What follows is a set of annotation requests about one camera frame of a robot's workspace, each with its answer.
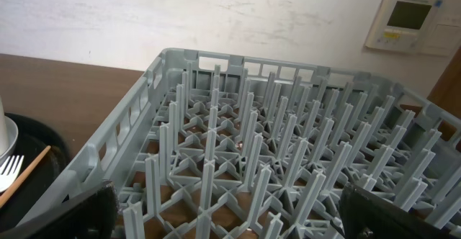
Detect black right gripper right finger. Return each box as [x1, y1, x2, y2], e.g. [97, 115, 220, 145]
[338, 183, 456, 239]

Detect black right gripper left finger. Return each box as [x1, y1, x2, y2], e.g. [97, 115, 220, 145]
[1, 181, 118, 239]

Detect grey dishwasher rack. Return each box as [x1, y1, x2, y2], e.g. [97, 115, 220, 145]
[20, 48, 460, 238]

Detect wooden chopstick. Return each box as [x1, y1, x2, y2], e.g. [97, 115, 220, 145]
[1, 145, 51, 207]

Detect white plastic fork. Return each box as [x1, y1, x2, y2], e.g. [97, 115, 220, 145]
[0, 155, 24, 192]

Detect round black tray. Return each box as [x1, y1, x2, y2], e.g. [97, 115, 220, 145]
[1, 113, 71, 232]

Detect cream plastic cup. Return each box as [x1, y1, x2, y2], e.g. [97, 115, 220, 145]
[0, 100, 9, 155]

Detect light blue plate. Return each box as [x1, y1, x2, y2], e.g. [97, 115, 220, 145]
[1, 116, 19, 164]

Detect white wall control panel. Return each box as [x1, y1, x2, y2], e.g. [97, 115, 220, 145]
[364, 0, 444, 53]

